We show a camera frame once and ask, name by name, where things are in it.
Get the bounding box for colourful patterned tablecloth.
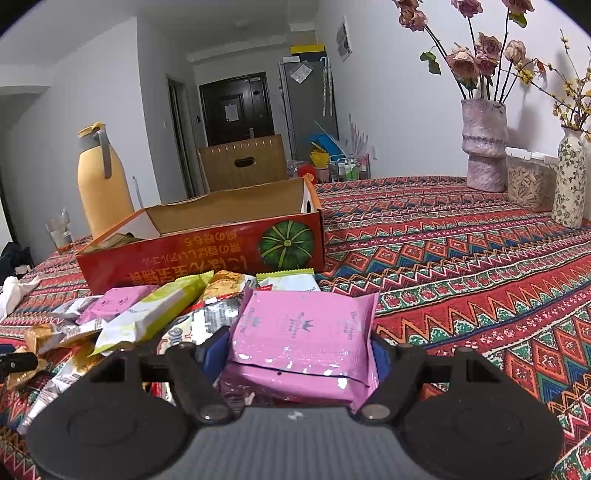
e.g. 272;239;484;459
1;176;590;479

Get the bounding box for brown wooden chair back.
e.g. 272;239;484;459
198;134;288;192

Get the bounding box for wire rack with bottles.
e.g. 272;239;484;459
329;155;370;182

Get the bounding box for large pink snack pack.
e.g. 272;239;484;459
219;290;379;411

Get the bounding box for black entrance door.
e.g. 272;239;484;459
199;72;276;146

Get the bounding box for white silver snack pack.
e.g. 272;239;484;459
256;268;320;292

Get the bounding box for gold cracker snack pack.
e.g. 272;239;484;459
197;270;256;303

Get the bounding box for white crumpled cloth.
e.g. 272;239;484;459
0;276;41;320

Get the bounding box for clear container of seeds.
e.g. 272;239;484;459
506;147;557;212

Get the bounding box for gold foil snack pack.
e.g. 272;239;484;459
24;324;93;356

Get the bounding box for white cracker snack pack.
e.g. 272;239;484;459
17;341;103;436

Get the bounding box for yellow thermos jug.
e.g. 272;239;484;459
77;122;134;238

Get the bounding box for white floral slim vase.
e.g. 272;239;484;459
551;127;587;229

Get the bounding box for red cardboard pumpkin box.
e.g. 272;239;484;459
76;178;325;295

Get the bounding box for white printed snack pack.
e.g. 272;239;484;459
156;295;242;355

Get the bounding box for glass cup with drink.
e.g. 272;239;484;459
45;208;73;253

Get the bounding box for dried pink roses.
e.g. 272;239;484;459
394;1;546;104

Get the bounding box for white wall panel box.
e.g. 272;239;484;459
335;16;353;62

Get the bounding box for small pink snack pack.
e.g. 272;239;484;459
76;285;157;325

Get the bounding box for pink textured vase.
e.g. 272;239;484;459
461;99;509;193

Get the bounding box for yellow dried flower branches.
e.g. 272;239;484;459
517;29;590;143

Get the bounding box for yellow box on fridge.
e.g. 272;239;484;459
290;44;325;56

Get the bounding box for grey refrigerator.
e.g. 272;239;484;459
279;61;339;162

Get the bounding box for green white snack pack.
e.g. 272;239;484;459
91;270;213;356

